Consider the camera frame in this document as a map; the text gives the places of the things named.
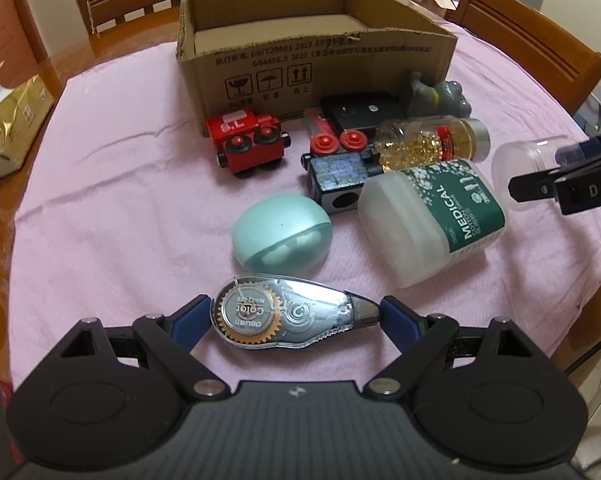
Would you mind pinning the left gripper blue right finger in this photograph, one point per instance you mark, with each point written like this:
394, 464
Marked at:
421, 340

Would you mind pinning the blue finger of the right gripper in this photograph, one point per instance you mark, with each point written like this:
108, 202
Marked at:
540, 184
579, 152

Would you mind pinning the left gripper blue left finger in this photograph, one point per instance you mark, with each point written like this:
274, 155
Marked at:
169, 340

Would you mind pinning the clear plastic jar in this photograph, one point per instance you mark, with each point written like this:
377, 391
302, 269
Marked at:
513, 159

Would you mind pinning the clear correction tape dispenser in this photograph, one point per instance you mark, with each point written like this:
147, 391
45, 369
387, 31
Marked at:
269, 311

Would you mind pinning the white medical cotton bottle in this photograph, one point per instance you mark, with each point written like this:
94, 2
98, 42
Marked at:
423, 220

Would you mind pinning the grey elephant toy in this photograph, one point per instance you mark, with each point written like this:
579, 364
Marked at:
443, 99

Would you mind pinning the clear bottle of gold capsules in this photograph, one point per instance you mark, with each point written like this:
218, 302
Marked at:
406, 143

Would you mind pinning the mint green earbud case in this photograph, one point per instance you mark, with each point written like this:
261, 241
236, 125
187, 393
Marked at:
286, 233

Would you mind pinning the red toy train car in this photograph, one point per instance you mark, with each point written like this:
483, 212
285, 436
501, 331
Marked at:
245, 141

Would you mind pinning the black square device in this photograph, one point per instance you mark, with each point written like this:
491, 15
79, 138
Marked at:
363, 111

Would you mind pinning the wooden chair right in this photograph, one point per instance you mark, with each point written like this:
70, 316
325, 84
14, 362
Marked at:
564, 65

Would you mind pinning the pink tablecloth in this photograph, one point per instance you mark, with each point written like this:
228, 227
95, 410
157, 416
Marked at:
127, 212

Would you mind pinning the gold foil snack bag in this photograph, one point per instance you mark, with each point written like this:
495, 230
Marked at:
23, 111

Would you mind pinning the cardboard box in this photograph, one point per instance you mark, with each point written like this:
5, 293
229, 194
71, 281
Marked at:
280, 57

